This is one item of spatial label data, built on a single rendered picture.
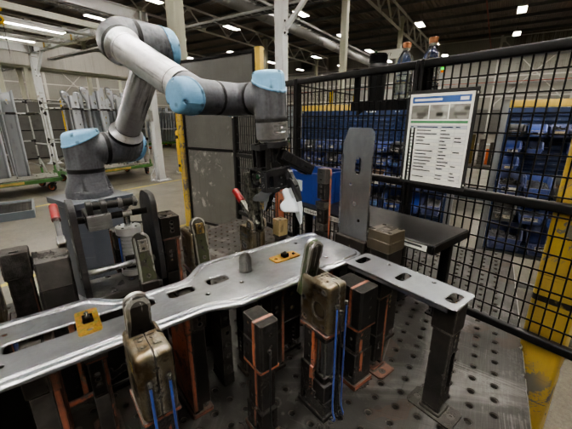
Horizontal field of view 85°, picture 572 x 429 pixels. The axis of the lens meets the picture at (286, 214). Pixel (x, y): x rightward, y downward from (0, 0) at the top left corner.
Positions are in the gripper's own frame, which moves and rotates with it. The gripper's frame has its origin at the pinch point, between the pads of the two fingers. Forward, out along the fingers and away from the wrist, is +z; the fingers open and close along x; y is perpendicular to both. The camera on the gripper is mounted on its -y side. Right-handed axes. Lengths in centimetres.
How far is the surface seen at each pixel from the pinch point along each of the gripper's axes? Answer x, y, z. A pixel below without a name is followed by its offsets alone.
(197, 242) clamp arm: -14.1, 19.2, 5.6
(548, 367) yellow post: 51, -55, 49
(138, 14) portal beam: -699, -181, -217
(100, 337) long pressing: 6.6, 46.2, 8.3
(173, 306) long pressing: 4.8, 33.0, 9.2
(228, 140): -242, -114, 4
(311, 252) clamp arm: 18.3, 7.0, 1.4
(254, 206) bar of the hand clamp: -14.6, 0.2, 0.2
